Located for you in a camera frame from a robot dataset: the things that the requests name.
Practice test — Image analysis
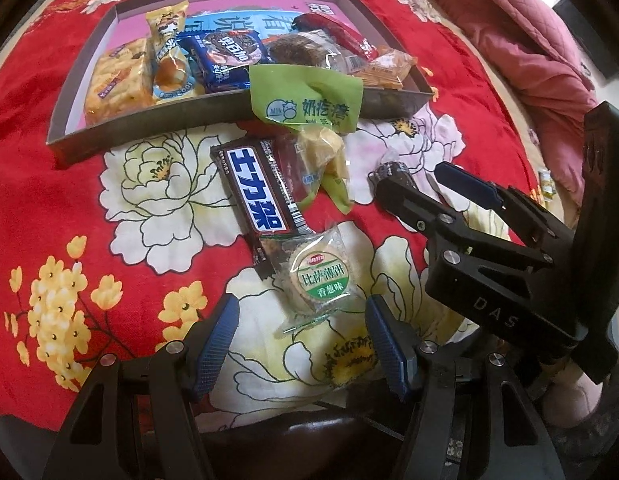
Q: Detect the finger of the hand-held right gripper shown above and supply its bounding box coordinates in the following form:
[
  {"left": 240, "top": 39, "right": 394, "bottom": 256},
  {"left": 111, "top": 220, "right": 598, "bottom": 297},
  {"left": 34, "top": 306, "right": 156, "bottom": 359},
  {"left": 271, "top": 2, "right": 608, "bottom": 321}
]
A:
[
  {"left": 434, "top": 161, "right": 575, "bottom": 261},
  {"left": 375, "top": 172, "right": 555, "bottom": 271}
]

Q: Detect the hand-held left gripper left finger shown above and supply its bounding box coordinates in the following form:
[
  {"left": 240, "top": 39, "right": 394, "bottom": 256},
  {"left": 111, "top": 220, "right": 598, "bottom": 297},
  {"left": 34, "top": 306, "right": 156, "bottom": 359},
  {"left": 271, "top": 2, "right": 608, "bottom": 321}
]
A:
[{"left": 42, "top": 294, "right": 240, "bottom": 480}]

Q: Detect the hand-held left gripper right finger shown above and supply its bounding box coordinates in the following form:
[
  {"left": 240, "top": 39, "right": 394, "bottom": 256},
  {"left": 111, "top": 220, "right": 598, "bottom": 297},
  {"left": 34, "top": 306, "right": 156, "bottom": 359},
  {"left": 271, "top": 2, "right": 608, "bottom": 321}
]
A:
[{"left": 364, "top": 295, "right": 567, "bottom": 480}]

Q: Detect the dark candy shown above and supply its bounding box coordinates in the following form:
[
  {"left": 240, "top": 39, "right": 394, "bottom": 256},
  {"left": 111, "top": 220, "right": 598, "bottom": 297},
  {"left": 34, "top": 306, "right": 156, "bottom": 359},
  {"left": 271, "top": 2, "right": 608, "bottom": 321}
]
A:
[{"left": 369, "top": 149, "right": 415, "bottom": 186}]

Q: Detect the round green-label cracker packet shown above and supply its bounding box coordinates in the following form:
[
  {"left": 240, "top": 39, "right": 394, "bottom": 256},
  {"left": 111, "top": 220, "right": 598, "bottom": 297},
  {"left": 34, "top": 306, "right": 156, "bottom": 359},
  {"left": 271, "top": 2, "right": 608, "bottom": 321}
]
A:
[{"left": 262, "top": 220, "right": 365, "bottom": 336}]

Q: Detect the orange cracker packet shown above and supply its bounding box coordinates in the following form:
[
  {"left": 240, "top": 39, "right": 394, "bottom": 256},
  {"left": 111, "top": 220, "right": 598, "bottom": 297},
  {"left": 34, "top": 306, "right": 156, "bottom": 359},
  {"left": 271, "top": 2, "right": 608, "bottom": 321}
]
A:
[{"left": 359, "top": 47, "right": 419, "bottom": 92}]

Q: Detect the clear brown cake packet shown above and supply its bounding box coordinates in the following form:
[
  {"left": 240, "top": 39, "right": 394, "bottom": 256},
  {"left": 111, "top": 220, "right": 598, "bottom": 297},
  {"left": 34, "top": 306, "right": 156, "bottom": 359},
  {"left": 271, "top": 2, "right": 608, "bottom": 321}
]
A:
[{"left": 264, "top": 30, "right": 370, "bottom": 78}]

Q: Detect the long red snack packet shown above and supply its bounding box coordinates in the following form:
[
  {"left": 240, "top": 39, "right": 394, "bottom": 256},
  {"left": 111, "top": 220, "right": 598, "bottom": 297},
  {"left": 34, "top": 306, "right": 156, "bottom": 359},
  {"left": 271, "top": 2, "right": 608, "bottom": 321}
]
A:
[{"left": 294, "top": 12, "right": 380, "bottom": 61}]

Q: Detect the shallow grey cardboard box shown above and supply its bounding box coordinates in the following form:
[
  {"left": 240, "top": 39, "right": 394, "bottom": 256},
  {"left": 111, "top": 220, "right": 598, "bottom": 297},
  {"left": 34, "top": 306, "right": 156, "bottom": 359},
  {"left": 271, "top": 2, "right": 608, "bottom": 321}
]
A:
[{"left": 46, "top": 0, "right": 437, "bottom": 170}]

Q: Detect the blue cookie packet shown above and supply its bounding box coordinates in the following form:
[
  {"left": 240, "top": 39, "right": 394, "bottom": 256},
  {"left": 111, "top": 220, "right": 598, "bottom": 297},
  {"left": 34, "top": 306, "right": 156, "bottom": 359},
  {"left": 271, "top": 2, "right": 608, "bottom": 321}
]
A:
[{"left": 182, "top": 25, "right": 268, "bottom": 93}]

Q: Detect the clear rice cracker packet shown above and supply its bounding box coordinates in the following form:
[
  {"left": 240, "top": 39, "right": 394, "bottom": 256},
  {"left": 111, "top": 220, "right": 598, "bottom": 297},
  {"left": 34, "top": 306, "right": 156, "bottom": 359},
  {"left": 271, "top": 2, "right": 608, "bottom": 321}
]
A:
[{"left": 84, "top": 37, "right": 155, "bottom": 126}]

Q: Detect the person's right forearm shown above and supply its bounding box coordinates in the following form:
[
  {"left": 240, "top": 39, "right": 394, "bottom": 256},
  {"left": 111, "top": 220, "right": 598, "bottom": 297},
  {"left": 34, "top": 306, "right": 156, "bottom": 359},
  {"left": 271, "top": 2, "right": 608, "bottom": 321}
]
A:
[{"left": 539, "top": 357, "right": 610, "bottom": 428}]

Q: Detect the small yellow packet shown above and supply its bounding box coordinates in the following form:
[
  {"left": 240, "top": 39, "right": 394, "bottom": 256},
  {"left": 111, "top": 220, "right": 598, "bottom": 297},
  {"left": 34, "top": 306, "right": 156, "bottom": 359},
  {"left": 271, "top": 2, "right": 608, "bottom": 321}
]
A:
[{"left": 537, "top": 170, "right": 556, "bottom": 203}]

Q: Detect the small red snack packet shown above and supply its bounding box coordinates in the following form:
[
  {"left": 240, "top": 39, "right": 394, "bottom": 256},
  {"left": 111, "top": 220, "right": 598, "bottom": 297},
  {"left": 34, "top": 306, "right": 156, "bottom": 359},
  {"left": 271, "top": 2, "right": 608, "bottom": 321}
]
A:
[{"left": 277, "top": 135, "right": 323, "bottom": 208}]

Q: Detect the green milk candy packet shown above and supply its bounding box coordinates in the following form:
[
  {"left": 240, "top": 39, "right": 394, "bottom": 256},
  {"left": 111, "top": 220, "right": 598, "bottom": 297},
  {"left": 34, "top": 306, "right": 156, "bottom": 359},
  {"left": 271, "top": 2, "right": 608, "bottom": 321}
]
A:
[{"left": 248, "top": 62, "right": 365, "bottom": 216}]

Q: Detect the brown chocolate bar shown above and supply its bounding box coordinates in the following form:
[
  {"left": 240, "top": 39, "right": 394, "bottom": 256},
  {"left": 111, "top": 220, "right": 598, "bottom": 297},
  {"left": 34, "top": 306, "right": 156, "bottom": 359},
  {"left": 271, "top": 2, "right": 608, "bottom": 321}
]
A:
[{"left": 210, "top": 137, "right": 315, "bottom": 281}]

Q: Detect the pink quilt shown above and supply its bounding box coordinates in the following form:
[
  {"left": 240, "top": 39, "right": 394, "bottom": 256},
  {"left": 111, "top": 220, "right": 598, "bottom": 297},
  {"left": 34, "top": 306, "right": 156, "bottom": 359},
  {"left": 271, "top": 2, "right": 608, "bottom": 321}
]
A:
[{"left": 389, "top": 0, "right": 603, "bottom": 111}]

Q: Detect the red floral blanket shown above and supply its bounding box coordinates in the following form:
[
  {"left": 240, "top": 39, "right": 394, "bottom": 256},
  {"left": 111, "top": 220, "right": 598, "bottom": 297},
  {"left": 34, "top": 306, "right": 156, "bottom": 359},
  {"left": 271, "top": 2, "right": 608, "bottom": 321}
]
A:
[{"left": 0, "top": 0, "right": 540, "bottom": 436}]

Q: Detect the yellow bread packet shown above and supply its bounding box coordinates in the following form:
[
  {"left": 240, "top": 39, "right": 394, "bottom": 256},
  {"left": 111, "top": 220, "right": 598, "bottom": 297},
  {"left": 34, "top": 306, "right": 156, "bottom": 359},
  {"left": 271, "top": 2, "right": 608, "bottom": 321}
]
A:
[{"left": 144, "top": 2, "right": 198, "bottom": 106}]

